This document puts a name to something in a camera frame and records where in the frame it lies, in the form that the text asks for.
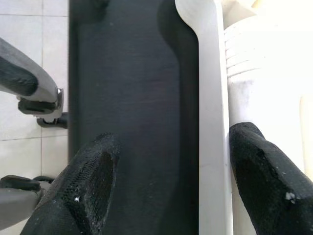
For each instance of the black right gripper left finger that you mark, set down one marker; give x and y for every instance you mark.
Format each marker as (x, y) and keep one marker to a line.
(73, 195)

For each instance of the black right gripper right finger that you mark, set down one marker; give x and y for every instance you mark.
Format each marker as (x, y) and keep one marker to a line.
(269, 183)

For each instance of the white plastic table leg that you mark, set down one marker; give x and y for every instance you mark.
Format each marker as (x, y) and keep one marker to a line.
(264, 98)

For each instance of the grey robot right leg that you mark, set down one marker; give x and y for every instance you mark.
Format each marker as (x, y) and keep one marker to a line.
(14, 195)

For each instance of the white plastic table top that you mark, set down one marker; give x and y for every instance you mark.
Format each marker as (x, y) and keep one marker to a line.
(210, 98)

